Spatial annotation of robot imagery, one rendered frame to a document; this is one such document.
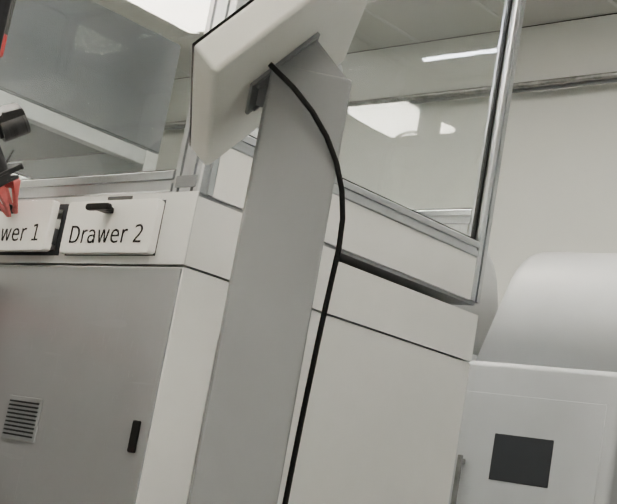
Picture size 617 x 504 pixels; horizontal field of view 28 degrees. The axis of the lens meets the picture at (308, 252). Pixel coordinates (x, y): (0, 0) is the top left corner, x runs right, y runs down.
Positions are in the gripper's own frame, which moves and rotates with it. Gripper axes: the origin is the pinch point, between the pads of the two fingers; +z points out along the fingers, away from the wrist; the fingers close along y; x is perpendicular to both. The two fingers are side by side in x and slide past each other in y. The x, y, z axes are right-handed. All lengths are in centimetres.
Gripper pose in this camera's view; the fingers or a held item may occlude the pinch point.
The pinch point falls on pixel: (11, 211)
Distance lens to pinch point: 276.3
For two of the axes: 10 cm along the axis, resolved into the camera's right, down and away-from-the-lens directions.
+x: -7.1, -0.2, 7.1
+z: 2.8, 9.1, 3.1
